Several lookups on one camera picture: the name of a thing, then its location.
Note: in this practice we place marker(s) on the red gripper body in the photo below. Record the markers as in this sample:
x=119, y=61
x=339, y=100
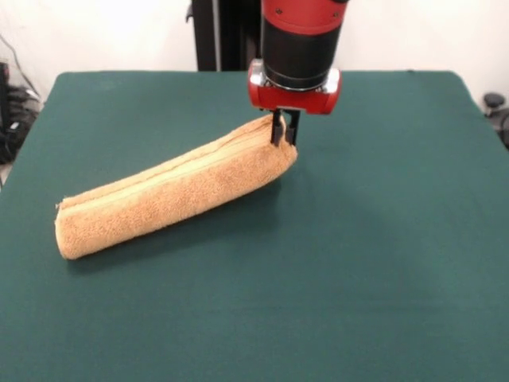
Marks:
x=294, y=99

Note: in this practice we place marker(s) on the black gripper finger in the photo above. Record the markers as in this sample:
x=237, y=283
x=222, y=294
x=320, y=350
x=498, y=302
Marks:
x=292, y=129
x=277, y=129

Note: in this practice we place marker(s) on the tan terry towel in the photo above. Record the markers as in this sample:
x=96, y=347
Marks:
x=171, y=199

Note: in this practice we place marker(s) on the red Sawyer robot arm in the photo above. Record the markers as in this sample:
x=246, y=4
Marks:
x=302, y=44

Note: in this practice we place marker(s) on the black upright stand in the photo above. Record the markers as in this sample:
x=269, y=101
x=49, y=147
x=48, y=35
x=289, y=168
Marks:
x=230, y=40

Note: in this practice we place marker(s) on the dark green table cloth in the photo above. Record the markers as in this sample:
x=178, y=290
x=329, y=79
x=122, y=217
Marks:
x=254, y=318

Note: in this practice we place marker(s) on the black box device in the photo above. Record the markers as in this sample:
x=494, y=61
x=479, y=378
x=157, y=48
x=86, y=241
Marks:
x=3, y=91

